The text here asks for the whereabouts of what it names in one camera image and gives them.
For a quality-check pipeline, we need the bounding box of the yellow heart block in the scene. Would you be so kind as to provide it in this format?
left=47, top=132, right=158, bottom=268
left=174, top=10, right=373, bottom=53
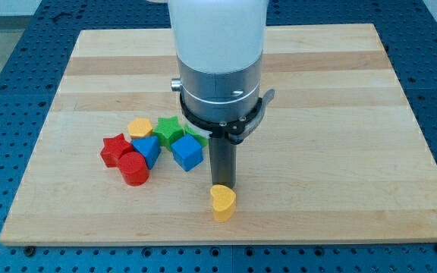
left=210, top=184, right=237, bottom=222

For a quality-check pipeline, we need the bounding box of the green star block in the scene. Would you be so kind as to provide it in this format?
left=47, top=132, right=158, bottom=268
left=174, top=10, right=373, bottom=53
left=153, top=116, right=184, bottom=151

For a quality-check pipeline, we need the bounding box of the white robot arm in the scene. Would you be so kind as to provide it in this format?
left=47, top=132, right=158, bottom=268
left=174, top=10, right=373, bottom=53
left=167, top=0, right=275, bottom=188

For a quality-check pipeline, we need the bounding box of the red star block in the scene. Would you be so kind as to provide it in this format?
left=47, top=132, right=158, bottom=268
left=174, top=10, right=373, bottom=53
left=100, top=133, right=134, bottom=168

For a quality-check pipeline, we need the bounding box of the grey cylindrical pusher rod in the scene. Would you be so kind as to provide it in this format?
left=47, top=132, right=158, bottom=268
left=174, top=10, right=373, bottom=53
left=209, top=138, right=237, bottom=189

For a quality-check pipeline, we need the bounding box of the blue cube block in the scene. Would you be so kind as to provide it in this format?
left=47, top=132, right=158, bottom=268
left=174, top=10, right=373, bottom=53
left=171, top=134, right=203, bottom=171

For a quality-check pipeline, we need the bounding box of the red cylinder block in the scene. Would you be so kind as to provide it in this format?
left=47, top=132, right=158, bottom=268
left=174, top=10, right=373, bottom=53
left=118, top=152, right=149, bottom=187

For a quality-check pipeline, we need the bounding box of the wooden board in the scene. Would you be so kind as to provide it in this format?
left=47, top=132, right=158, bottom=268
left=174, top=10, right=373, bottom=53
left=0, top=24, right=437, bottom=246

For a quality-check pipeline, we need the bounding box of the blue perforated table plate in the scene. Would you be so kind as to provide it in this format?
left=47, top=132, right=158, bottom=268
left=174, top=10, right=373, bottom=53
left=0, top=0, right=437, bottom=272

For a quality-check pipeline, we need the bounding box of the green block behind rod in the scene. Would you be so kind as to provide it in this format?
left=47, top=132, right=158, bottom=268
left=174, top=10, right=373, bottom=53
left=184, top=125, right=209, bottom=147

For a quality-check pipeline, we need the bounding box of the silver flange with black clamp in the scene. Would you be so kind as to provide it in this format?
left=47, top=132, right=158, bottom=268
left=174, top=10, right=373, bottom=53
left=171, top=58, right=275, bottom=145

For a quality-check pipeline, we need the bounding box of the blue triangle block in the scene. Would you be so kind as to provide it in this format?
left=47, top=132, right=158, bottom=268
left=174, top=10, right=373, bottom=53
left=130, top=136, right=161, bottom=169

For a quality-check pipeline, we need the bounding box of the yellow hexagon block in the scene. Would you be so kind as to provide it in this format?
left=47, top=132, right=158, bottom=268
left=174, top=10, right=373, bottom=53
left=127, top=118, right=153, bottom=140

